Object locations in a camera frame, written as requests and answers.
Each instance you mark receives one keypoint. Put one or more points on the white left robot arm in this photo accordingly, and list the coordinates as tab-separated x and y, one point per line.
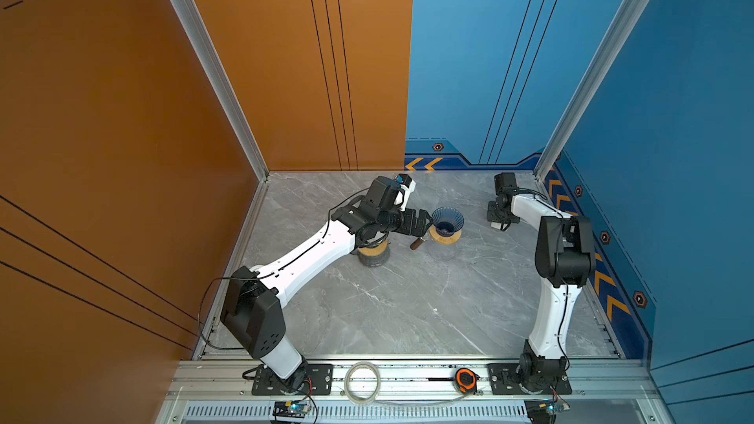
253	307

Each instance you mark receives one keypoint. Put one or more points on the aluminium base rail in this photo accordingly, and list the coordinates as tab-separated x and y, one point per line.
415	389

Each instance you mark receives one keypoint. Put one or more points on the grey glass carafe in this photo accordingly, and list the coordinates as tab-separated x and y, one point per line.
373	261

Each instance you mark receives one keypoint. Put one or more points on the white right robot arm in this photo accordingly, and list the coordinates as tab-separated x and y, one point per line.
564	259

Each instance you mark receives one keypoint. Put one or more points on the aluminium corner post left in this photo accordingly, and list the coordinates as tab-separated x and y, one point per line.
195	29

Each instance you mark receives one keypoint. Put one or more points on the green circuit board right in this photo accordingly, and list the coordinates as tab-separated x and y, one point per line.
544	412

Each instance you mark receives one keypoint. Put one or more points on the green circuit board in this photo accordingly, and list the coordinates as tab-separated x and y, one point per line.
544	412
292	411

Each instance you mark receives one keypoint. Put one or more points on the clear coiled tube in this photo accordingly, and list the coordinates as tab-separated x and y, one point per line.
362	383

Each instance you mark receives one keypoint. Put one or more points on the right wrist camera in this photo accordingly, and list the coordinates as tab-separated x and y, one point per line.
505	184

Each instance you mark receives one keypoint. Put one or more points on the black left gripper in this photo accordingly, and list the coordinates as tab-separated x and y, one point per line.
419	226

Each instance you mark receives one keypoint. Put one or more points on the blue ribbed dripper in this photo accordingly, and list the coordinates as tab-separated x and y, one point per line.
448	219

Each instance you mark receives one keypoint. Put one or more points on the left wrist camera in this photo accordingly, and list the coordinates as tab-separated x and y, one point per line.
385	193

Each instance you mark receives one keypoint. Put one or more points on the orange black tape measure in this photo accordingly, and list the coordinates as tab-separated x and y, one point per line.
465	381

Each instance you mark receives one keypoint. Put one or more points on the aluminium corner post right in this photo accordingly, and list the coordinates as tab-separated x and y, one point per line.
618	32

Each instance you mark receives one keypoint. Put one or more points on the aluminium corner post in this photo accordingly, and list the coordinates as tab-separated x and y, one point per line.
618	32
195	29

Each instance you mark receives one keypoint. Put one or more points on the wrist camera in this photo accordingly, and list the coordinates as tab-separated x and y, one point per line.
385	193
505	184

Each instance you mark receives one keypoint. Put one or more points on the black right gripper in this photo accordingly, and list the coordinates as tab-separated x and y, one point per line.
492	217

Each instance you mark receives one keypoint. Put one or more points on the green circuit board left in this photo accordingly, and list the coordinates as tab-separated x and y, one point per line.
292	411

